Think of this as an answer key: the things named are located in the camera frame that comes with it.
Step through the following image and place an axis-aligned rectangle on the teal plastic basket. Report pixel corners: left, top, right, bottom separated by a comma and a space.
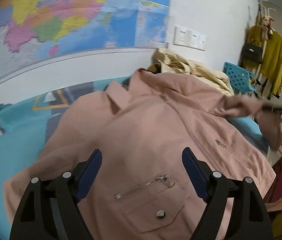
224, 62, 257, 94

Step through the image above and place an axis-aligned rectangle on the colourful wall map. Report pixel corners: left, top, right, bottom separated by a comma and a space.
0, 0, 170, 79

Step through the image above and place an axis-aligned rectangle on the black handbag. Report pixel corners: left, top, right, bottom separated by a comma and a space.
242, 40, 263, 64

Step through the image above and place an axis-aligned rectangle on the cream yellow jacket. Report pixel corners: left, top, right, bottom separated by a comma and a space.
148, 48, 234, 96

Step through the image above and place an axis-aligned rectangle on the mustard yellow hanging coat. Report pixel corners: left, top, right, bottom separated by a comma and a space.
246, 25, 282, 99

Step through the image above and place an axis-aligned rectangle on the white wall switch panel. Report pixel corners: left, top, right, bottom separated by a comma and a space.
173, 25, 207, 51

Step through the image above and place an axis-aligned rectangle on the pink jacket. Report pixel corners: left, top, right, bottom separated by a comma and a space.
4, 69, 275, 239

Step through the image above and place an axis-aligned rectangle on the teal grey patterned bedsheet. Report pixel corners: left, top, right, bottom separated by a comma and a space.
0, 76, 269, 240

